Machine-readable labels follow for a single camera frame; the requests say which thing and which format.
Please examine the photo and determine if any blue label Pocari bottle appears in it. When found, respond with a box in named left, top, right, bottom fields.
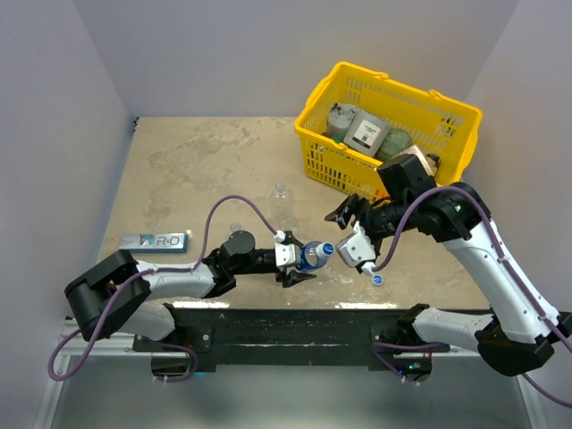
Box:
left=297, top=241, right=329, bottom=273

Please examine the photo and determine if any Pocari Sweat bottle cap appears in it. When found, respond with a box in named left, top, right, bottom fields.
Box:
left=316, top=242, right=334, bottom=257

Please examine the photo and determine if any clear plastic bottle large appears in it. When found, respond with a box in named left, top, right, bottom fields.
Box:
left=270, top=182, right=299, bottom=236

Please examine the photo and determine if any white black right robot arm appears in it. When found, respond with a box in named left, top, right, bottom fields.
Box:
left=324, top=155, right=571, bottom=376

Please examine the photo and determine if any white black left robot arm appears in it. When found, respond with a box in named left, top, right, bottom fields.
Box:
left=64, top=231, right=312, bottom=350

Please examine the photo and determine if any clear plastic bottle small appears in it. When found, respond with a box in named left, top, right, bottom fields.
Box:
left=230, top=223, right=242, bottom=234

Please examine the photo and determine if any pink white tissue roll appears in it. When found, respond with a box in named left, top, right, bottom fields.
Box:
left=400, top=145, right=441, bottom=177

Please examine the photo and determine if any green netted melon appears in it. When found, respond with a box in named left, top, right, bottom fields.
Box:
left=374, top=128, right=413, bottom=162

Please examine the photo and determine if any grey wrapped tissue roll rear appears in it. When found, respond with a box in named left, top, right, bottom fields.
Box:
left=327, top=103, right=359, bottom=140

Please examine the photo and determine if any blue silver flat box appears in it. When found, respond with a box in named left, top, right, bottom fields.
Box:
left=118, top=233, right=189, bottom=254

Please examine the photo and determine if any yellow plastic shopping basket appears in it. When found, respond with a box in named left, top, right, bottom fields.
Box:
left=295, top=62, right=482, bottom=201

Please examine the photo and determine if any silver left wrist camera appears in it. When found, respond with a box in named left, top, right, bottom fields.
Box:
left=274, top=243, right=300, bottom=269

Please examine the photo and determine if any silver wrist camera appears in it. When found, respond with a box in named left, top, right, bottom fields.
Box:
left=335, top=232, right=376, bottom=268
left=274, top=243, right=300, bottom=269

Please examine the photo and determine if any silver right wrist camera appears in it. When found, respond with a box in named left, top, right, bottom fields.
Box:
left=335, top=232, right=376, bottom=268

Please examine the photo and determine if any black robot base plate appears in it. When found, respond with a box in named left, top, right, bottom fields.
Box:
left=132, top=302, right=450, bottom=375

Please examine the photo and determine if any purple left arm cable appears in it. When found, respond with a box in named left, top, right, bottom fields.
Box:
left=47, top=195, right=287, bottom=383

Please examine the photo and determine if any aluminium frame rail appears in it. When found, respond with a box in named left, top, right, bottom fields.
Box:
left=34, top=309, right=549, bottom=428

